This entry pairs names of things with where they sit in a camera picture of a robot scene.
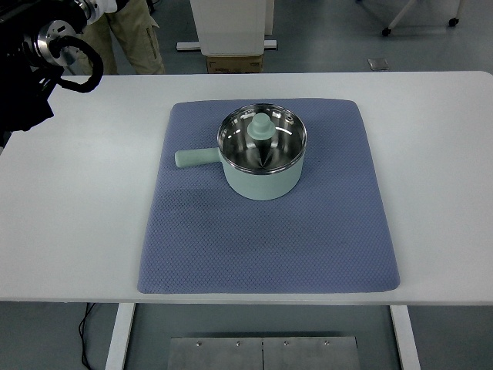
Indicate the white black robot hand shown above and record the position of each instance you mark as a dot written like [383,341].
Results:
[105,6]

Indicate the green pot with handle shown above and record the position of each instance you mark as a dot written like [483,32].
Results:
[251,186]

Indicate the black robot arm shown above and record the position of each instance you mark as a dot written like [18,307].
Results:
[39,39]

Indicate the person in beige trousers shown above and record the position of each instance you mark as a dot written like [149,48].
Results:
[135,30]

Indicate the cardboard box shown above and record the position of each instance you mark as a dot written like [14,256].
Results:
[238,64]

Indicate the glass lid green knob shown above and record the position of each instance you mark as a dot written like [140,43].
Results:
[262,138]

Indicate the grey floor outlet plate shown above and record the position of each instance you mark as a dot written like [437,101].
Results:
[378,65]

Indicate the blue quilted mat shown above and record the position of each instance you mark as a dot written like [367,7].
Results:
[329,234]

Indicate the left white table leg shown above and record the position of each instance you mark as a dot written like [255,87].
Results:
[121,332]

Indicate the white table leg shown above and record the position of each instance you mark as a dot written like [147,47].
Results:
[121,332]
[404,335]

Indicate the white wheeled chair base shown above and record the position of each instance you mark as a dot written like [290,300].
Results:
[390,18]

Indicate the right white table leg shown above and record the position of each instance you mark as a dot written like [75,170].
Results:
[404,335]

